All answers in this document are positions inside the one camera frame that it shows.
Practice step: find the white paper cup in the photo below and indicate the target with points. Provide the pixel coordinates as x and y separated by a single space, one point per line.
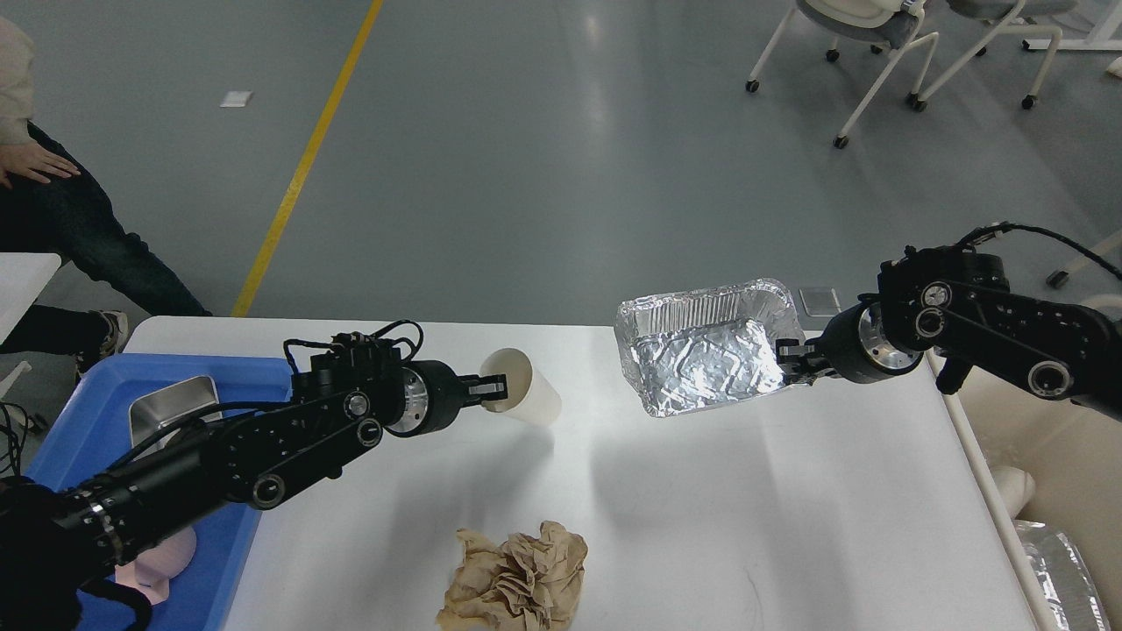
531 397

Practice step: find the cream plastic bin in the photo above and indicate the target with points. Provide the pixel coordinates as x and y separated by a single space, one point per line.
1073 454

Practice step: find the white chair base right edge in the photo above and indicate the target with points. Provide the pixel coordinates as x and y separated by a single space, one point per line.
1096 287

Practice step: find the seated person in jeans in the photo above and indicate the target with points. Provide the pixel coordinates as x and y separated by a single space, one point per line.
74 218

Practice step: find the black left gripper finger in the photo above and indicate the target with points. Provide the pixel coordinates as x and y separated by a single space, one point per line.
481 389

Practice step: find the pink mug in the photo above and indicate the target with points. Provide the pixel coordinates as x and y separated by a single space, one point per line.
152 572

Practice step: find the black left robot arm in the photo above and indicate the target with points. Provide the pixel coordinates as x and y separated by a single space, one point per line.
359 388

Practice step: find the white side table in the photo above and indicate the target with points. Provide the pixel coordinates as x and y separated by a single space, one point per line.
23 276

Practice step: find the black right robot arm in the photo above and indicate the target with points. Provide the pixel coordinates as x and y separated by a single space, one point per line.
957 302

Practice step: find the crumpled brown paper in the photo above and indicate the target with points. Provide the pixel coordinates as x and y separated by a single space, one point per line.
528 582

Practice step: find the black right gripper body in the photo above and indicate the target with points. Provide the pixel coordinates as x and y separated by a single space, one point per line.
855 347

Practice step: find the foil tray inside bin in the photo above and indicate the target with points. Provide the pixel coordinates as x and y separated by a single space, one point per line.
1063 576

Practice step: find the blue plastic tray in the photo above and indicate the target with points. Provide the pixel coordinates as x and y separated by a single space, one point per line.
93 429

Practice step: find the aluminium foil tray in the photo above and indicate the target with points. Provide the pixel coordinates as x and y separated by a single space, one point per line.
697 350

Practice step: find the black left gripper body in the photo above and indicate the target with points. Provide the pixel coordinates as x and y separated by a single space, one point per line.
433 396

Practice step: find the stainless steel rectangular tray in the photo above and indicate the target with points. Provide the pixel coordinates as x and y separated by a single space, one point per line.
156 410

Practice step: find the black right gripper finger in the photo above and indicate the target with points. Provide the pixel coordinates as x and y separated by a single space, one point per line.
802 363

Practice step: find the person's hand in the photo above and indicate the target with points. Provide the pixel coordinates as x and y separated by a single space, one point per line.
35 163

